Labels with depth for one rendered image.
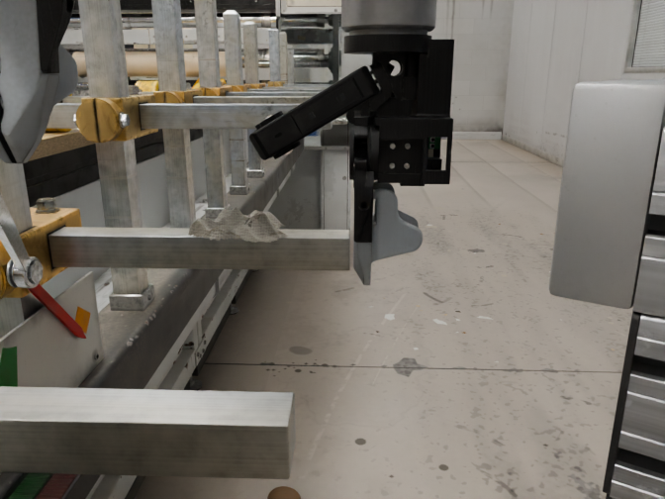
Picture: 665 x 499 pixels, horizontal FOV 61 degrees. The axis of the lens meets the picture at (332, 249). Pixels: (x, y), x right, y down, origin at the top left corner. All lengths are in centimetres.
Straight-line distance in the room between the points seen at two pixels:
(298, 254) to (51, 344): 24
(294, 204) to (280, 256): 271
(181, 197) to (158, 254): 47
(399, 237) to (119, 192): 39
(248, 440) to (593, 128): 20
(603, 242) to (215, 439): 19
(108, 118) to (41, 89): 37
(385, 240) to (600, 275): 26
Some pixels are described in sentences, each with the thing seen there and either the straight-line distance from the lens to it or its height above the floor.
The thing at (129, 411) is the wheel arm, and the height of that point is 84.
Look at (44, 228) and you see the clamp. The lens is 56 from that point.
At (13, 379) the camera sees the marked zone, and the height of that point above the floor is 76.
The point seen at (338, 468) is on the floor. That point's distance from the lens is 161.
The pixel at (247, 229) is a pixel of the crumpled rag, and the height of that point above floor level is 87.
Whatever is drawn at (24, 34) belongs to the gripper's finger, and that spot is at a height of 102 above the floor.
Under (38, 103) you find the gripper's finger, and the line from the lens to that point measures 35.
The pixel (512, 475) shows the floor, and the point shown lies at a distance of 166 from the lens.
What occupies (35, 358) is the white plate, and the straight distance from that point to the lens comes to 56.
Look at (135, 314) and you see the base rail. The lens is 78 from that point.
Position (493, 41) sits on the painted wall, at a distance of 952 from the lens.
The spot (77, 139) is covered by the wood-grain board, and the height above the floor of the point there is 89.
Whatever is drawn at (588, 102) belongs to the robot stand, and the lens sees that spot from 25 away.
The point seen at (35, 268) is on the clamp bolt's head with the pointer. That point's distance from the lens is 51.
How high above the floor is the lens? 100
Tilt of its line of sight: 17 degrees down
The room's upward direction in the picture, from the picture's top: straight up
